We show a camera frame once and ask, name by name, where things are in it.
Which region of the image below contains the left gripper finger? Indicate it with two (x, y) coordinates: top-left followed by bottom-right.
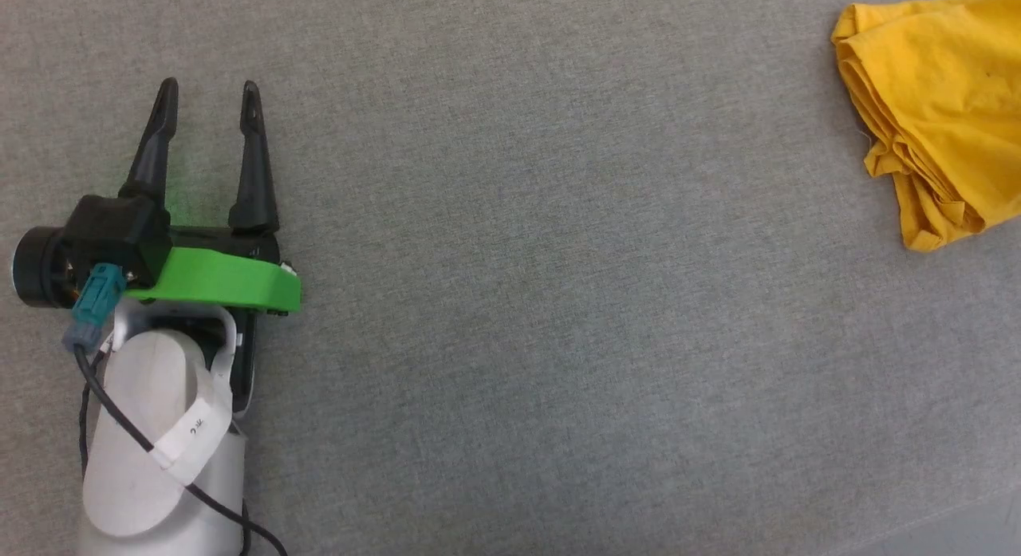
(228, 80), (281, 233)
(118, 77), (179, 207)

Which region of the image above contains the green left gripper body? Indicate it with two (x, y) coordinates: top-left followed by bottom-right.
(12, 225), (303, 418)

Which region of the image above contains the yellow t-shirt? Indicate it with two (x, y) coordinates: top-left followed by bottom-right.
(831, 0), (1021, 253)

